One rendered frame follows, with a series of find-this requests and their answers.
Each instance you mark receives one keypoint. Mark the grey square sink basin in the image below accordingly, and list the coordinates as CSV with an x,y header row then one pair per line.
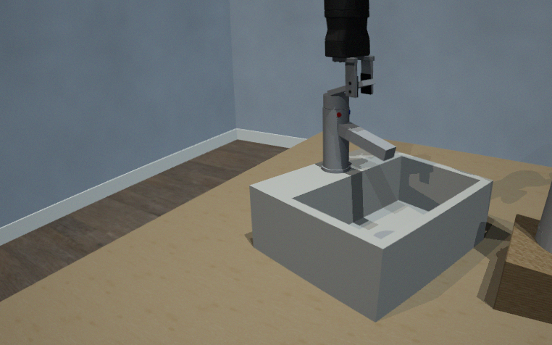
x,y
308,221

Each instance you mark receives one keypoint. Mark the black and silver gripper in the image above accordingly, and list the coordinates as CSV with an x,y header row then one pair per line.
x,y
347,37

